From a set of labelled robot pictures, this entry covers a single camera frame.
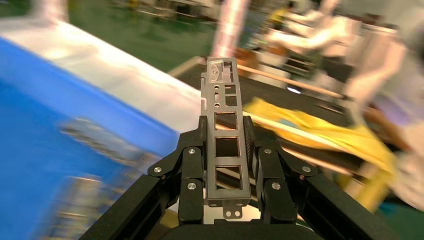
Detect yellow cloth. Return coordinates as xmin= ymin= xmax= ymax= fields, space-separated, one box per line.
xmin=244 ymin=96 xmax=397 ymax=175

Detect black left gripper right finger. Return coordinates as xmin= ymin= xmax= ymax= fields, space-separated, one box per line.
xmin=243 ymin=115 xmax=402 ymax=240

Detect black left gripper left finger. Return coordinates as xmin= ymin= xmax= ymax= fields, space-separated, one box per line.
xmin=79 ymin=115 xmax=208 ymax=240

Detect dark metal bracket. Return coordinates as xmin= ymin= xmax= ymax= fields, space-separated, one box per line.
xmin=54 ymin=175 xmax=112 ymax=240

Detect silver perforated metal bracket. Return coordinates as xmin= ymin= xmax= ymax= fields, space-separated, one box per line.
xmin=200 ymin=56 xmax=252 ymax=220

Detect blue plastic bin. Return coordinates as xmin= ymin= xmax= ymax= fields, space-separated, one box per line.
xmin=0 ymin=36 xmax=180 ymax=240

